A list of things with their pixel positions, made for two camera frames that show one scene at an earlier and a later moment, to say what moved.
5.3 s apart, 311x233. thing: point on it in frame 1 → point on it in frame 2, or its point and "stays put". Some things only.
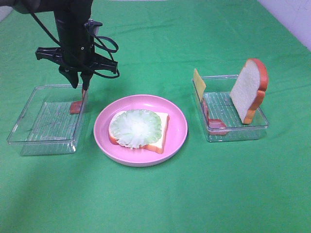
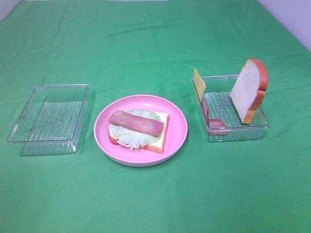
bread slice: (157, 146) stays put
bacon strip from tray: (75, 107) → (136, 123)
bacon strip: (215, 126) stays put
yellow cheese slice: (199, 83) stays put
